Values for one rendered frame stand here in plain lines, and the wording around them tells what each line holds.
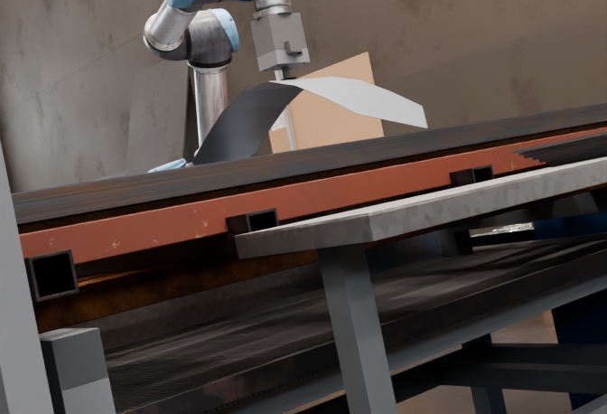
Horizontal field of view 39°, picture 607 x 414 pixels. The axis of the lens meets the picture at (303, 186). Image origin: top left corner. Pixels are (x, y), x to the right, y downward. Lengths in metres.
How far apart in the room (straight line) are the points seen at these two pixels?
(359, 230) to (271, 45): 0.89
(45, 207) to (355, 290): 0.38
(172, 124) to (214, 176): 7.51
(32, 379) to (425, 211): 0.44
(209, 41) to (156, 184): 1.13
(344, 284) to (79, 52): 10.28
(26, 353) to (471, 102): 5.72
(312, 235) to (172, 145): 7.65
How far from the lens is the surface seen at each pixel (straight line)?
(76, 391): 1.08
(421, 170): 1.41
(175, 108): 8.69
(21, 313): 0.85
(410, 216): 0.93
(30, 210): 1.05
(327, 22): 7.45
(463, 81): 6.46
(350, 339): 1.02
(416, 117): 1.58
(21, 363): 0.85
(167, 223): 1.12
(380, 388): 1.04
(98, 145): 11.02
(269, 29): 1.74
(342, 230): 0.93
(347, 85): 1.69
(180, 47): 2.19
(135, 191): 1.11
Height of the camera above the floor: 0.77
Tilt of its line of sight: 1 degrees up
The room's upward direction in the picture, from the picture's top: 12 degrees counter-clockwise
